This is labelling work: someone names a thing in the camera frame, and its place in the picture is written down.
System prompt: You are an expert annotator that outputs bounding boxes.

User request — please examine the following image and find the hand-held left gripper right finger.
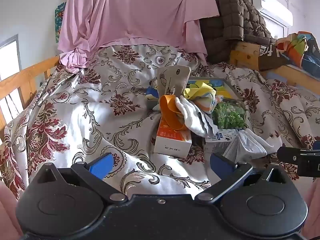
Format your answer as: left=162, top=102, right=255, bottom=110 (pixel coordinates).
left=195, top=152, right=293, bottom=204

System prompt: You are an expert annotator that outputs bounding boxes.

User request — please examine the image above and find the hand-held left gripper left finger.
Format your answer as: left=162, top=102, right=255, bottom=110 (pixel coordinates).
left=32, top=152, right=128, bottom=204

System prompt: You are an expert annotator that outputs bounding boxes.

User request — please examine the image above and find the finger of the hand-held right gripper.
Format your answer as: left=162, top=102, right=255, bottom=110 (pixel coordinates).
left=277, top=145, right=300, bottom=167

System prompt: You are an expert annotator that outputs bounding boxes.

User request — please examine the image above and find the white grey sock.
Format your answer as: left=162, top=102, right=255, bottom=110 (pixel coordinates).
left=175, top=97, right=217, bottom=138

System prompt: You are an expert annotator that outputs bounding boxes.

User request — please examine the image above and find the grey tray with cartoon print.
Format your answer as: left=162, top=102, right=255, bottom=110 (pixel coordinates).
left=146, top=78, right=244, bottom=108

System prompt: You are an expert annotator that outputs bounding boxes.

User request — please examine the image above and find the yellow waffle cloth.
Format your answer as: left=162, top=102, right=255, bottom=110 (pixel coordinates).
left=184, top=81, right=217, bottom=100

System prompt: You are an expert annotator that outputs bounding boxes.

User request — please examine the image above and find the white and blue packet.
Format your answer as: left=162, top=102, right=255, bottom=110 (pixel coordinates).
left=205, top=129, right=240, bottom=154

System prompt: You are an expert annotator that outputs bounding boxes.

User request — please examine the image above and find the white folded face mask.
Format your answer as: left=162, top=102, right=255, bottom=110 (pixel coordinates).
left=222, top=129, right=282, bottom=163

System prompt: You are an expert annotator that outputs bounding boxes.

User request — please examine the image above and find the floral satin blanket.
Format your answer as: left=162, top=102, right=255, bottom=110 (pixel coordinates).
left=0, top=44, right=320, bottom=205

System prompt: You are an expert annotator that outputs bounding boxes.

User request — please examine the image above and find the glass jar of green bits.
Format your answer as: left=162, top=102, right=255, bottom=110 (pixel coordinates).
left=212, top=99, right=249, bottom=130

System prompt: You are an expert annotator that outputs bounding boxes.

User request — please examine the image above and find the orange and white box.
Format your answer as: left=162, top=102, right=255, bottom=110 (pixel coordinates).
left=153, top=119, right=193, bottom=159

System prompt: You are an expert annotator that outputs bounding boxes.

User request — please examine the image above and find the pastel striped sock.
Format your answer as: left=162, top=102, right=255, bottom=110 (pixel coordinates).
left=195, top=94, right=217, bottom=113

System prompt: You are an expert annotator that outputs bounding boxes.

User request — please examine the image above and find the orange sock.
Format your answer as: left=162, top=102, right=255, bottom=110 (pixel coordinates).
left=160, top=94, right=187, bottom=130

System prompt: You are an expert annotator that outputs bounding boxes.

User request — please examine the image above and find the blue plastic bag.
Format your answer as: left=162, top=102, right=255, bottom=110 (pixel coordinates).
left=301, top=52, right=320, bottom=78

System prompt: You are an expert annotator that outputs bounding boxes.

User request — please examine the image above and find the grey printed sock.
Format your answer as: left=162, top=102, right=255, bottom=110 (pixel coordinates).
left=156, top=65, right=192, bottom=100

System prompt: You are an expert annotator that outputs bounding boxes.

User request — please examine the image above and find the brown lettered pillow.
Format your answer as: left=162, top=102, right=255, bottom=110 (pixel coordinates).
left=259, top=44, right=288, bottom=72

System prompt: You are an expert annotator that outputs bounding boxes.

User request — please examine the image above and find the colourful patchwork bag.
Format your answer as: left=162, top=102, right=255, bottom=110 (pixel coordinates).
left=276, top=31, right=320, bottom=68

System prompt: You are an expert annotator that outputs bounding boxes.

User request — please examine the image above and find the window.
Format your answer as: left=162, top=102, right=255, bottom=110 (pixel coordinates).
left=0, top=34, right=25, bottom=125

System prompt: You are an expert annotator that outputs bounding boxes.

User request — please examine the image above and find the brown quilted jacket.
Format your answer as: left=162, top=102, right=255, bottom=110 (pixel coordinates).
left=200, top=0, right=278, bottom=64

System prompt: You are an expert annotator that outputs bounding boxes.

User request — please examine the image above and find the white air conditioner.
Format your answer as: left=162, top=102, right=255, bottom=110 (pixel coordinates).
left=251, top=0, right=293, bottom=27

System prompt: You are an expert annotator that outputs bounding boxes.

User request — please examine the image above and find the pink hanging sheet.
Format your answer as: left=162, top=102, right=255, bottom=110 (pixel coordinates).
left=58, top=0, right=220, bottom=73

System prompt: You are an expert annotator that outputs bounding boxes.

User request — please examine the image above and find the wooden bed frame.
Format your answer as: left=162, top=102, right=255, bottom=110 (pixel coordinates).
left=229, top=41, right=320, bottom=90

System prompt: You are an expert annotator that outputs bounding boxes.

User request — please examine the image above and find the wooden bed rail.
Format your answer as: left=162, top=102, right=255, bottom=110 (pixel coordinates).
left=0, top=56, right=60, bottom=130

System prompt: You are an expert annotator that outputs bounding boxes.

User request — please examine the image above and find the teal wall poster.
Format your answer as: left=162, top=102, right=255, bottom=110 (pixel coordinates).
left=54, top=2, right=67, bottom=43

